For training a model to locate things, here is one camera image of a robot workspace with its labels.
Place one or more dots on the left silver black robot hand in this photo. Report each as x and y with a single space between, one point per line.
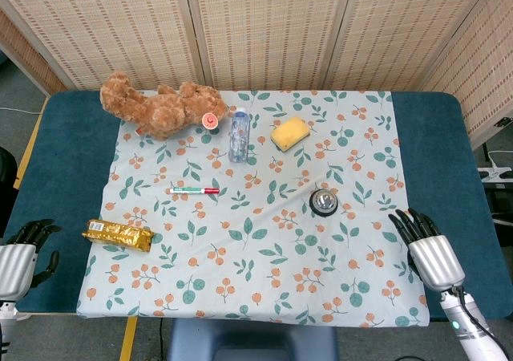
16 262

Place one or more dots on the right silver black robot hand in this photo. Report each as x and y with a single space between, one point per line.
435 258

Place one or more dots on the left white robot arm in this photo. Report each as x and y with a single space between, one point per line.
6 313

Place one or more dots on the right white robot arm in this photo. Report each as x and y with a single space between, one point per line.
473 325

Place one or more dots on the black desk bell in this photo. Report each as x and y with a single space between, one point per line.
324 202

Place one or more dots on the black equipment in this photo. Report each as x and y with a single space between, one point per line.
7 188

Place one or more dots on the gold foil snack package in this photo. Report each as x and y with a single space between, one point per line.
117 236

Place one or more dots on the white power strip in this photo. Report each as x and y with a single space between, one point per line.
496 173

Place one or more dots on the floral patterned tablecloth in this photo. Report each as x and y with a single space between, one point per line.
256 232

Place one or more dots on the yellow sponge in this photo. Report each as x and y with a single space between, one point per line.
289 133

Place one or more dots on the red green marker pen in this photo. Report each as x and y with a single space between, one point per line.
194 191

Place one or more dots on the brown teddy bear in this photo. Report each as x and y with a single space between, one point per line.
160 108

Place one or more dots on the clear plastic water bottle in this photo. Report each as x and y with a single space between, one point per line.
239 136

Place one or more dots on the woven bamboo folding screen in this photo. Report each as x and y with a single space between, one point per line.
256 32

